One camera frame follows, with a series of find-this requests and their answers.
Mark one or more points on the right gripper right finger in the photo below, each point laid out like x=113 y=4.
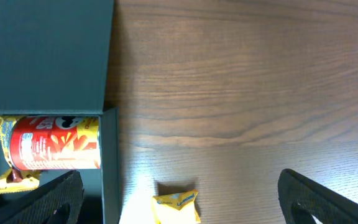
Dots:
x=303 y=200

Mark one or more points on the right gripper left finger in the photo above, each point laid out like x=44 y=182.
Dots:
x=58 y=201

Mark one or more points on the plain yellow snack packet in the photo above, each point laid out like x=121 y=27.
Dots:
x=176 y=208

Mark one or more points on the dark green box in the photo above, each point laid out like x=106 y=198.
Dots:
x=54 y=61

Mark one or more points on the red chips can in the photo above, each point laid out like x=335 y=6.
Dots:
x=55 y=142

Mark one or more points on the yellow brown snack packet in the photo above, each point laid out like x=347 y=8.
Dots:
x=14 y=180

